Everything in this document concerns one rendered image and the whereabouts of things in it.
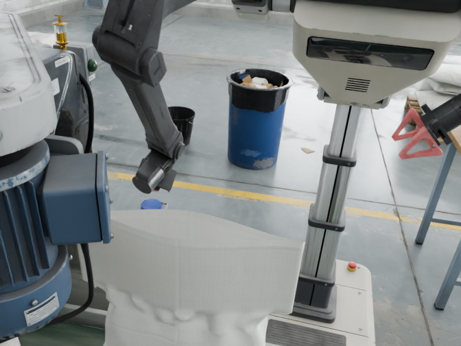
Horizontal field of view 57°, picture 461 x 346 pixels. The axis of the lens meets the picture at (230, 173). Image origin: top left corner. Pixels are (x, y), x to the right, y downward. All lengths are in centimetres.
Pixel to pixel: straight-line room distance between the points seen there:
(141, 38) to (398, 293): 202
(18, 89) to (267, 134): 269
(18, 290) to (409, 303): 205
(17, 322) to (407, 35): 95
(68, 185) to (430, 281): 225
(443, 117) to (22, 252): 80
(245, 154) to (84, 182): 268
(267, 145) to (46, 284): 266
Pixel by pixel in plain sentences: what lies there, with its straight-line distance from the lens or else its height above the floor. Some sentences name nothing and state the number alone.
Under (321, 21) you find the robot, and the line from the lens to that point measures 110.
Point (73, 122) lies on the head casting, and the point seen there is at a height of 118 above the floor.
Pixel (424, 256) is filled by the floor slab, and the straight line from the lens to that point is 275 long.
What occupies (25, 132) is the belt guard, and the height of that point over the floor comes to 138.
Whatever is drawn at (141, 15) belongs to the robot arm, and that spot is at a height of 146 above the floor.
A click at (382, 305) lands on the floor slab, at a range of 234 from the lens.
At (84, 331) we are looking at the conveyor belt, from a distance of 160.
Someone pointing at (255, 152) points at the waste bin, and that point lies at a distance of 316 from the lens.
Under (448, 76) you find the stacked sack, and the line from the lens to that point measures 414.
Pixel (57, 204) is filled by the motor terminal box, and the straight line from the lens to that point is 55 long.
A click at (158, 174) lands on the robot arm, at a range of 106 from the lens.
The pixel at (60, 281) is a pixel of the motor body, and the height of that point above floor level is 115.
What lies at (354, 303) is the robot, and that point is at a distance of 192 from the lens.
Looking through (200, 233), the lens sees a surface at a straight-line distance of 95.
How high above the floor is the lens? 158
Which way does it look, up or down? 30 degrees down
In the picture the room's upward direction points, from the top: 4 degrees clockwise
